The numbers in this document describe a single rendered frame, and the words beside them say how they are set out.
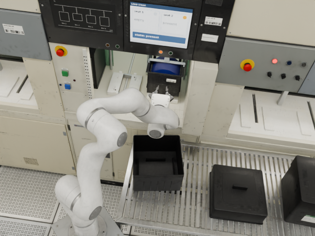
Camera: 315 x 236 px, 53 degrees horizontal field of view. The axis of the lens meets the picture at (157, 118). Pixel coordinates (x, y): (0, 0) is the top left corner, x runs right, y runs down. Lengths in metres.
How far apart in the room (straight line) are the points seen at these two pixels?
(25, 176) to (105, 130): 1.86
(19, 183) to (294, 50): 2.28
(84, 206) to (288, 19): 1.18
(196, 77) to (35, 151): 1.45
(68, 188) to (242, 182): 0.96
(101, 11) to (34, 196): 1.74
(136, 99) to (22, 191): 1.83
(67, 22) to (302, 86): 1.22
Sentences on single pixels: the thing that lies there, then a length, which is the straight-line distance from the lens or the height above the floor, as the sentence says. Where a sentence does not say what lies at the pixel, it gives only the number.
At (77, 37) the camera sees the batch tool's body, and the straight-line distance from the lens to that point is 1.69.
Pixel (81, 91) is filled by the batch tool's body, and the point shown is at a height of 1.07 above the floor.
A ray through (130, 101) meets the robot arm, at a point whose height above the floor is 1.53.
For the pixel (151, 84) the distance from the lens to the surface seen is 2.05.
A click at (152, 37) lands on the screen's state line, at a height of 1.51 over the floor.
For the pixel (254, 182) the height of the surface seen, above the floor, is 0.86.
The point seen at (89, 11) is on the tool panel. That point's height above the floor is 1.61.
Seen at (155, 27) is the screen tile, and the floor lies 1.57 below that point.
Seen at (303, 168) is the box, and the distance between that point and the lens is 1.88.
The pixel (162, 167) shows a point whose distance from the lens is 1.95.
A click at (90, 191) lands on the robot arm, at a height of 1.23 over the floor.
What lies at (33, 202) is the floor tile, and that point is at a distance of 2.80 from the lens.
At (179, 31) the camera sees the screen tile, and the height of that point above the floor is 1.56.
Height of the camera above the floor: 2.41
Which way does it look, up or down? 49 degrees down
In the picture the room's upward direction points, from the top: 6 degrees clockwise
